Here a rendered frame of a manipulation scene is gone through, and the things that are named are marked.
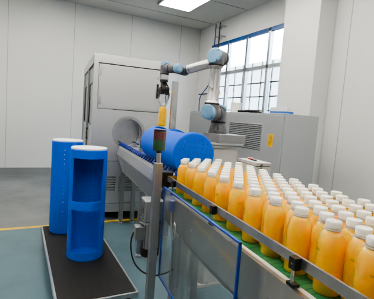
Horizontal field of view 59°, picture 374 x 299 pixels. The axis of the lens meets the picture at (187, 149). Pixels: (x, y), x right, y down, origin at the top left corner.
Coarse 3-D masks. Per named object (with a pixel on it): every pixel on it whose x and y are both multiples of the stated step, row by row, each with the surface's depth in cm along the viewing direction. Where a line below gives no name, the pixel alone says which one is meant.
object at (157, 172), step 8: (160, 168) 158; (160, 176) 158; (152, 184) 160; (160, 184) 159; (152, 192) 160; (160, 192) 159; (152, 200) 160; (152, 208) 159; (152, 216) 159; (152, 224) 159; (152, 232) 160; (152, 240) 160; (152, 248) 161; (152, 256) 161; (152, 264) 162; (152, 272) 162; (152, 280) 163; (152, 288) 163; (152, 296) 164
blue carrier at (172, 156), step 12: (144, 132) 286; (168, 132) 237; (180, 132) 220; (192, 132) 211; (144, 144) 274; (168, 144) 218; (180, 144) 207; (192, 144) 210; (204, 144) 213; (168, 156) 215; (180, 156) 208; (192, 156) 211; (204, 156) 214
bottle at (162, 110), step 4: (160, 108) 278; (164, 108) 278; (160, 112) 278; (164, 112) 278; (160, 116) 278; (164, 116) 278; (160, 120) 278; (164, 120) 279; (160, 124) 278; (164, 124) 279
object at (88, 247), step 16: (80, 160) 274; (96, 160) 278; (80, 176) 276; (96, 176) 280; (80, 192) 278; (96, 192) 281; (80, 208) 254; (96, 208) 259; (80, 224) 281; (96, 224) 283; (80, 240) 283; (96, 240) 284; (80, 256) 258; (96, 256) 264
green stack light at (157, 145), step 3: (153, 141) 157; (156, 141) 155; (159, 141) 155; (162, 141) 155; (165, 141) 156; (153, 144) 156; (156, 144) 155; (159, 144) 155; (162, 144) 155; (165, 144) 157; (153, 147) 157; (156, 147) 155; (159, 147) 155; (162, 147) 156; (165, 147) 157; (156, 150) 155; (159, 150) 155; (162, 150) 156; (165, 150) 157
